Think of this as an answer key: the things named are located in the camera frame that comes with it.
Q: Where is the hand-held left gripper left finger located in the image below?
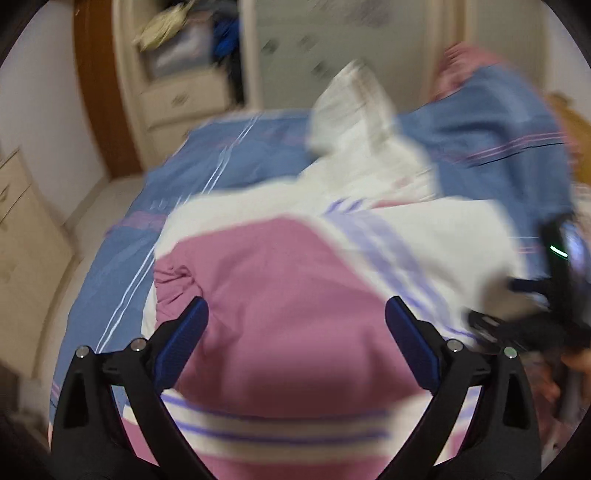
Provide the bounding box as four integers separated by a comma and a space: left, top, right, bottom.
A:
50, 296, 210, 480

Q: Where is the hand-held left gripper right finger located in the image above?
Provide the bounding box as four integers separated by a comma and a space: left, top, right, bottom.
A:
373, 295, 542, 480

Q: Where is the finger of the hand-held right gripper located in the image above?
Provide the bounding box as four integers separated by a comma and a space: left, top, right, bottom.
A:
468, 310, 560, 354
509, 276, 556, 295

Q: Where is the pink white striped sweater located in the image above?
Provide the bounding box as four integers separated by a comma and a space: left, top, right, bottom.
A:
140, 59, 552, 480

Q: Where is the blue striped bed sheet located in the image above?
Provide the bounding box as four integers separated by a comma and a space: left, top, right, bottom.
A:
47, 110, 324, 444

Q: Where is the blue striped quilt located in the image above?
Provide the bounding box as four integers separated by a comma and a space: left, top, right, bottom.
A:
396, 64, 580, 282

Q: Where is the yellow wooden headboard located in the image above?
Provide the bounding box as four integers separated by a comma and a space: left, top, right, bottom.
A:
545, 91, 591, 185

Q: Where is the cream drawer cabinet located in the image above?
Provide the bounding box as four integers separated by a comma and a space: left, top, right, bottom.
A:
0, 147, 80, 374

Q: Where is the pink pillow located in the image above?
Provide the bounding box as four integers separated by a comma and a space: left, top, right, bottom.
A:
433, 42, 511, 101

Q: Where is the grey folded cloth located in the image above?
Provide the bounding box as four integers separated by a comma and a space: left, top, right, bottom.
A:
147, 25, 214, 80

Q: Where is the cream wardrobe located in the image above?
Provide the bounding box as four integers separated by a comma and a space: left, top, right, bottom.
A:
112, 0, 548, 160

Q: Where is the dark blue cloth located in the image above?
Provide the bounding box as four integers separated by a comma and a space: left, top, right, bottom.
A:
211, 13, 243, 63

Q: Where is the yellowish crumpled cloth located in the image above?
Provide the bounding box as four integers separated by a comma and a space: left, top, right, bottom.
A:
133, 4, 192, 52

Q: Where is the brown wooden door frame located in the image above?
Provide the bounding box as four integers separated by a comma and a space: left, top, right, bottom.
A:
73, 0, 145, 177

